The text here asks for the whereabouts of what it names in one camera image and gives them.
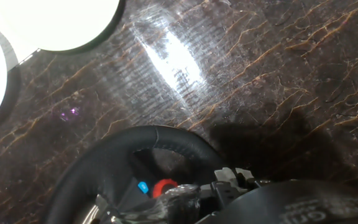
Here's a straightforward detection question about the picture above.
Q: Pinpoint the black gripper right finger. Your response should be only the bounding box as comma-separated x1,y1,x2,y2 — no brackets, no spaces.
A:
234,167,272,190

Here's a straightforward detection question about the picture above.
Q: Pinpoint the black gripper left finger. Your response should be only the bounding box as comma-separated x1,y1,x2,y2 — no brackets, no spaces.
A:
199,167,241,208

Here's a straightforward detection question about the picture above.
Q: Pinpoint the black steering wheel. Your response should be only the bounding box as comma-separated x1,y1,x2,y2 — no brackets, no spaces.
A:
44,124,226,224

